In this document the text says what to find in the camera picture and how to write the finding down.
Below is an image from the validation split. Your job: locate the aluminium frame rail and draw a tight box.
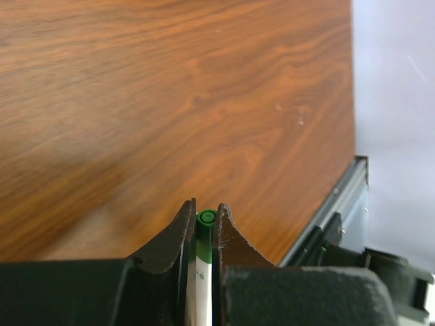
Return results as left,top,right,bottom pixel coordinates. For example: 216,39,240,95
279,156,368,267

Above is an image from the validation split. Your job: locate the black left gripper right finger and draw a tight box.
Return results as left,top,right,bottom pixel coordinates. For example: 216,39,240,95
212,203,398,325

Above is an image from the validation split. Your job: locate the white pen green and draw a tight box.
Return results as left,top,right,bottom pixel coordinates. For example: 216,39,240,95
184,257,213,326

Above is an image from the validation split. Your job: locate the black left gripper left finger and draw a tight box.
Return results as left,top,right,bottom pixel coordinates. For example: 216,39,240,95
1,199,196,325

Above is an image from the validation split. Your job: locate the green pen cap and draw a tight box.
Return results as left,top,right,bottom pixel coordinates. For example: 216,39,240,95
196,209,217,264

